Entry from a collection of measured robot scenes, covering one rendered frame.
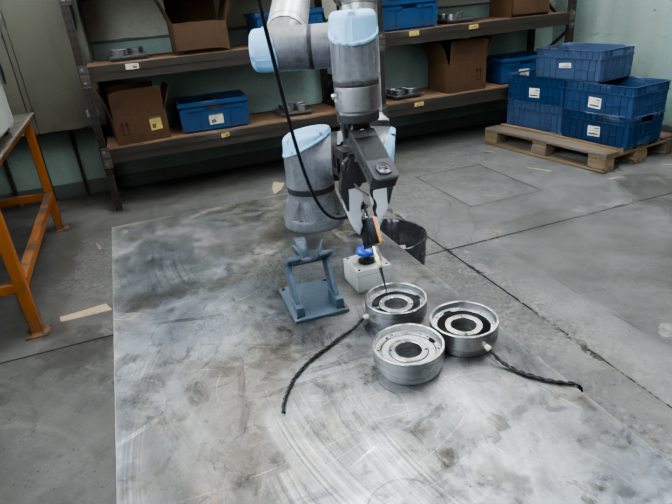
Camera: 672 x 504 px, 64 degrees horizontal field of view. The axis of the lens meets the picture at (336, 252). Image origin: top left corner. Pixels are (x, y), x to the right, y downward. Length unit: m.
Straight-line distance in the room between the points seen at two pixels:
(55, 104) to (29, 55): 0.35
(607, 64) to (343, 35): 3.79
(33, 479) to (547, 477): 1.69
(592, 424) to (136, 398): 0.62
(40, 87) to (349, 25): 3.73
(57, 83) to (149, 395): 3.73
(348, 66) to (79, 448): 1.63
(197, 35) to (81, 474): 3.00
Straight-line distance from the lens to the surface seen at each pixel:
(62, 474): 2.06
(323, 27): 0.99
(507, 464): 0.71
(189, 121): 4.26
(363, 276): 1.01
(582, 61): 4.58
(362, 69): 0.88
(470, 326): 0.90
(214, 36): 4.17
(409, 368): 0.77
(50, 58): 4.44
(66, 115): 4.48
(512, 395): 0.80
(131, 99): 4.15
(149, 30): 4.67
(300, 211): 1.30
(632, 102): 4.36
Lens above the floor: 1.31
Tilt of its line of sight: 25 degrees down
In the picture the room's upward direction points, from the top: 5 degrees counter-clockwise
